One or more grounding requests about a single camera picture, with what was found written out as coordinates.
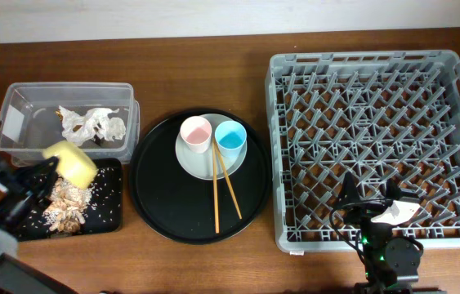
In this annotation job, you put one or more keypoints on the food scraps and rice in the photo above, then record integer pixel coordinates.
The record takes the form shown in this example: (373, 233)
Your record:
(67, 203)

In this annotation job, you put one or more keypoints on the yellow bowl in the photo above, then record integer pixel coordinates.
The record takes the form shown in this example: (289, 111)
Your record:
(73, 164)

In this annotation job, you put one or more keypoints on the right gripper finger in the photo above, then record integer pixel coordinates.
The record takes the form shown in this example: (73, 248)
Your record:
(349, 193)
(393, 191)

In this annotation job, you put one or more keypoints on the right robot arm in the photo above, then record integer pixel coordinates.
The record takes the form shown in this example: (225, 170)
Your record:
(390, 262)

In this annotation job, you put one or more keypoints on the white napkin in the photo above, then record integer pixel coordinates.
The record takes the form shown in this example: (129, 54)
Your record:
(96, 122)

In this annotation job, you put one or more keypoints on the grey dishwasher rack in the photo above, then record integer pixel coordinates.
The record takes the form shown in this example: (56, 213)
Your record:
(380, 115)

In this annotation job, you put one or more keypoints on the clear plastic waste bin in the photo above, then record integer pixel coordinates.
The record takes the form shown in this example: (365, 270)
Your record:
(29, 122)

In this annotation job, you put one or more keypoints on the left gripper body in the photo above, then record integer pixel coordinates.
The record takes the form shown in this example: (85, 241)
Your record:
(14, 207)

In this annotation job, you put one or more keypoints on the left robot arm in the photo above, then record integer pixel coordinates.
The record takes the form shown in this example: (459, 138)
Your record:
(18, 277)

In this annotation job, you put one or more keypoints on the pale green plate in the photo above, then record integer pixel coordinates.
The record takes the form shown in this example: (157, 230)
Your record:
(200, 165)

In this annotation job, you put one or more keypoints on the black rectangular tray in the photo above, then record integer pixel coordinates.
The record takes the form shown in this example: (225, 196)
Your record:
(102, 215)

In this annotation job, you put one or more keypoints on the blue plastic cup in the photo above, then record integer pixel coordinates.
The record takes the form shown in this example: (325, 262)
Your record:
(230, 137)

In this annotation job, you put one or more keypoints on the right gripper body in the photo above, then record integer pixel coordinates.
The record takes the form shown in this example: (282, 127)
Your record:
(368, 210)

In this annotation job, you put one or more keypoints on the round black serving tray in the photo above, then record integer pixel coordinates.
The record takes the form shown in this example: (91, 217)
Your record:
(179, 206)

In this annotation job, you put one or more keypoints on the wooden chopstick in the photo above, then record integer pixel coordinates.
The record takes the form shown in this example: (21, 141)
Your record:
(215, 190)
(228, 181)

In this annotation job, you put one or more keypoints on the brown snack wrapper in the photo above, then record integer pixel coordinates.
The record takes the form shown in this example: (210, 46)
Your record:
(95, 139)

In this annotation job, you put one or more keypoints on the pink plastic cup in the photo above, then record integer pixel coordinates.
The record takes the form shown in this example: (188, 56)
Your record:
(196, 132)

